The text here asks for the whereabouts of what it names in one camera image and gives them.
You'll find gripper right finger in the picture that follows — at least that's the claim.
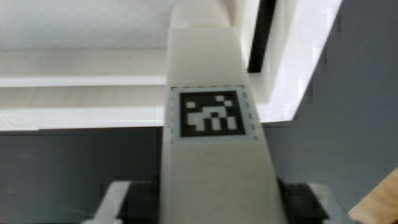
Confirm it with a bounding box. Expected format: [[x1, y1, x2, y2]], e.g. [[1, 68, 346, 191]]
[[276, 180, 346, 224]]

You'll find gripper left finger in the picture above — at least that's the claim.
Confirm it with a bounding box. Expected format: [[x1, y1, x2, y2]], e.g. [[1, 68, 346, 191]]
[[81, 180, 157, 224]]

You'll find white desk leg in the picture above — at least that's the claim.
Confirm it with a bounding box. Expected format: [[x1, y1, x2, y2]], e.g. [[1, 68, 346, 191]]
[[159, 0, 287, 224]]

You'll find white desk top tray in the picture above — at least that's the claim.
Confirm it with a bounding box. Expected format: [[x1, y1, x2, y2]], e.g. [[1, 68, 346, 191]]
[[0, 0, 177, 88]]

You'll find white front fence bar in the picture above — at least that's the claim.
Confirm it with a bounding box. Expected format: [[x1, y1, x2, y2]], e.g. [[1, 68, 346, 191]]
[[0, 0, 342, 131]]

